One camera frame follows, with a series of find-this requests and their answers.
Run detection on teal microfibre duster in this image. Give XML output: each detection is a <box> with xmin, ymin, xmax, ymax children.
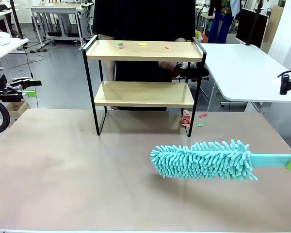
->
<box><xmin>150</xmin><ymin>139</ymin><xmax>291</xmax><ymax>182</ymax></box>

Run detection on person's left hand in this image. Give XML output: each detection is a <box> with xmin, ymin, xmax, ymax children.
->
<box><xmin>158</xmin><ymin>61</ymin><xmax>178</xmax><ymax>71</ymax></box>

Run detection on open brown cardboard box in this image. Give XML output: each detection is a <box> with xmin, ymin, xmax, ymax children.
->
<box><xmin>6</xmin><ymin>100</ymin><xmax>31</xmax><ymax>120</ymax></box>

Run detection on small white table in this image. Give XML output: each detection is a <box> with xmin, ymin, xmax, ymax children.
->
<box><xmin>0</xmin><ymin>37</ymin><xmax>29</xmax><ymax>68</ymax></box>

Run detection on white cloth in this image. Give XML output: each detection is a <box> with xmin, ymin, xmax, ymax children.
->
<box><xmin>0</xmin><ymin>32</ymin><xmax>12</xmax><ymax>46</ymax></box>

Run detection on black stand pole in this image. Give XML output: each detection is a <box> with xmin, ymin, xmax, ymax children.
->
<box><xmin>9</xmin><ymin>0</ymin><xmax>24</xmax><ymax>40</ymax></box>

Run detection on grey background desk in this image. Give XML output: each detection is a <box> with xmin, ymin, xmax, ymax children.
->
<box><xmin>30</xmin><ymin>6</ymin><xmax>93</xmax><ymax>47</ymax></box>

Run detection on large white table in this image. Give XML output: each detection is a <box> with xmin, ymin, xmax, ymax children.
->
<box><xmin>200</xmin><ymin>43</ymin><xmax>291</xmax><ymax>115</ymax></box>

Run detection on person in black shirt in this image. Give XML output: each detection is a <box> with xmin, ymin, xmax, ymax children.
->
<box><xmin>92</xmin><ymin>0</ymin><xmax>197</xmax><ymax>111</ymax></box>

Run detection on black office chair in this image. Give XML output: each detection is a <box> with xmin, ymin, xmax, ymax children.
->
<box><xmin>178</xmin><ymin>62</ymin><xmax>210</xmax><ymax>83</ymax></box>

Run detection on brown board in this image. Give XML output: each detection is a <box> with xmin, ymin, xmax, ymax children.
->
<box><xmin>263</xmin><ymin>5</ymin><xmax>284</xmax><ymax>54</ymax></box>

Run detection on black monitor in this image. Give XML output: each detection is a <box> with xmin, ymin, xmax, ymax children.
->
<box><xmin>236</xmin><ymin>7</ymin><xmax>269</xmax><ymax>49</ymax></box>

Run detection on background person blue trousers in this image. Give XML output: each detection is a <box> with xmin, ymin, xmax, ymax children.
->
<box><xmin>207</xmin><ymin>0</ymin><xmax>241</xmax><ymax>44</ymax></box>

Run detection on black monitor pole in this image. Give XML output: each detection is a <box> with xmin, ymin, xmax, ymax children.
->
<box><xmin>246</xmin><ymin>0</ymin><xmax>264</xmax><ymax>47</ymax></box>

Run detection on thin black floor cable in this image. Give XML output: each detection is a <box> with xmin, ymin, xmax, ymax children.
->
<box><xmin>9</xmin><ymin>45</ymin><xmax>46</xmax><ymax>109</ymax></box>

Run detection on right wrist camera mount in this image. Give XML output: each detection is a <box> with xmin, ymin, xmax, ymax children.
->
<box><xmin>277</xmin><ymin>69</ymin><xmax>291</xmax><ymax>96</ymax></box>

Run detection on black frame wooden two-tier shelf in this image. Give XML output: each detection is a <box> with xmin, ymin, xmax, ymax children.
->
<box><xmin>81</xmin><ymin>33</ymin><xmax>207</xmax><ymax>138</ymax></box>

